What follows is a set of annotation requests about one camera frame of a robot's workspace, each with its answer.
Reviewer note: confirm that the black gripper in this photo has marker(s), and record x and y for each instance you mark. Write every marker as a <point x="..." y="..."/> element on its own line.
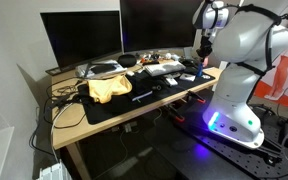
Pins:
<point x="205" y="46"/>

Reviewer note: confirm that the blue cylinder object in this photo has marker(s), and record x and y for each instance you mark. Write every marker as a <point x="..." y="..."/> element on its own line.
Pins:
<point x="200" y="71"/>

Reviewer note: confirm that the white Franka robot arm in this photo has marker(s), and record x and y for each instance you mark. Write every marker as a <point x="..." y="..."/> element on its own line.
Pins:
<point x="244" y="43"/>

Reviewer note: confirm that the pink pig toy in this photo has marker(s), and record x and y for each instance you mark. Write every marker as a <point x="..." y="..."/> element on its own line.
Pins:
<point x="205" y="63"/>

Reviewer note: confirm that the grey tablet stand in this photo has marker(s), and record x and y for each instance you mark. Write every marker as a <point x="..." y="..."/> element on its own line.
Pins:
<point x="188" y="53"/>

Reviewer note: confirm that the white paper packet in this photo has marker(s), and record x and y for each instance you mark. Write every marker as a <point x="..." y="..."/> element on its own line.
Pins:
<point x="187" y="77"/>

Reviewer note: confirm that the white printed card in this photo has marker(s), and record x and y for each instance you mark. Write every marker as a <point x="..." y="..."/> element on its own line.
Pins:
<point x="173" y="75"/>

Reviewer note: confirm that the small white toy figure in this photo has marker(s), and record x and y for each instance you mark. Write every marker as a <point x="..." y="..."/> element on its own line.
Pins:
<point x="168" y="56"/>

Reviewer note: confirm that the small white box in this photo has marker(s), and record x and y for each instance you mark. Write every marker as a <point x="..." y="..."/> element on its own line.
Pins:
<point x="171" y="81"/>

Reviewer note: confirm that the white keyboard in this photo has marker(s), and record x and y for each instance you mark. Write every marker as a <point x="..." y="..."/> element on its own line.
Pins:
<point x="164" y="68"/>

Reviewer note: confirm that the large black monitor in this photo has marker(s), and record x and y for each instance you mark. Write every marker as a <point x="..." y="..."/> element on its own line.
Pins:
<point x="159" y="25"/>

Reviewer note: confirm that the small orange toy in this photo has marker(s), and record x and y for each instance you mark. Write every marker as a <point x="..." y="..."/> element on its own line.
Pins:
<point x="144" y="60"/>

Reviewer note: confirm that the small white adapter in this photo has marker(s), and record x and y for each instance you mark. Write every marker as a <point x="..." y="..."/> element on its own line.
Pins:
<point x="130" y="73"/>

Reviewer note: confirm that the black oval case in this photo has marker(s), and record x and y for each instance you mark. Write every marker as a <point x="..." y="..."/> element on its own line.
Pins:
<point x="127" y="60"/>

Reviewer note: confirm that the poster with orange legs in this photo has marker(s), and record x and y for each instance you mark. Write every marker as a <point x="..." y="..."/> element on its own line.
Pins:
<point x="280" y="80"/>

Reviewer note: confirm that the black desk mat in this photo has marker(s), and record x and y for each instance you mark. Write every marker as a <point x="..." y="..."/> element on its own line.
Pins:
<point x="117" y="103"/>

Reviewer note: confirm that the yellow cloth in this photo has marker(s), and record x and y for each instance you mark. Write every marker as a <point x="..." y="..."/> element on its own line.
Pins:
<point x="109" y="88"/>

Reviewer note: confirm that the grey power adapter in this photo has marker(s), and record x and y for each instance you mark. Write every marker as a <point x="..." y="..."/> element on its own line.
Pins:
<point x="130" y="127"/>

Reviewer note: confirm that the smaller black monitor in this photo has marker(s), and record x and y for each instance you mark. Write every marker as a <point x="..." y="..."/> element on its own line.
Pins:
<point x="82" y="36"/>

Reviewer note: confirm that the black flat device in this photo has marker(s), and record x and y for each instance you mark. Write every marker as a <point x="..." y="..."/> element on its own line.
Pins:
<point x="54" y="70"/>

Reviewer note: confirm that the white radiator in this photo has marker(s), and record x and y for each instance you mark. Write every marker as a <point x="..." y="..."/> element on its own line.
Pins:
<point x="54" y="171"/>

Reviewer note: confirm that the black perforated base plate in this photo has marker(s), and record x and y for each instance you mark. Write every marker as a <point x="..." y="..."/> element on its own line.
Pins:
<point x="224" y="156"/>

